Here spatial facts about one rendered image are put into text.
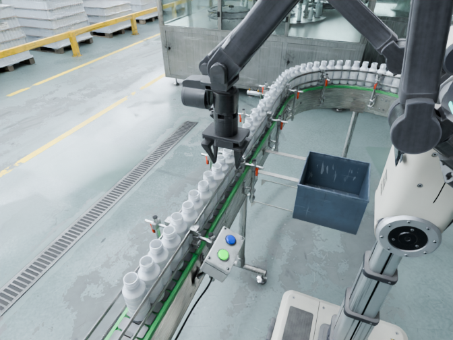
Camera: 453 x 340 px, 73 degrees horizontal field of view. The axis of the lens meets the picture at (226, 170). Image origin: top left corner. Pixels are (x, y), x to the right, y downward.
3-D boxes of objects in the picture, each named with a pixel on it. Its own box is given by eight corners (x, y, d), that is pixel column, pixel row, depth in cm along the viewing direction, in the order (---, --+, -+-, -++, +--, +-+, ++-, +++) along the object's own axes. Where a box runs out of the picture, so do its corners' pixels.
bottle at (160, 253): (174, 270, 99) (168, 235, 89) (170, 287, 94) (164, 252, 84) (156, 270, 99) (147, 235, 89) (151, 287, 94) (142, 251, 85)
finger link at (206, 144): (227, 174, 76) (227, 142, 71) (201, 167, 78) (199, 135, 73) (237, 159, 81) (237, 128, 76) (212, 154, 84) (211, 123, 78)
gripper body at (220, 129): (240, 148, 71) (241, 119, 66) (201, 140, 74) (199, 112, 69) (250, 135, 75) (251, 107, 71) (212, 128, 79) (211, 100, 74)
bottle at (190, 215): (183, 245, 107) (178, 211, 97) (183, 233, 112) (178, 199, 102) (199, 244, 108) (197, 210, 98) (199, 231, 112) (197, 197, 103)
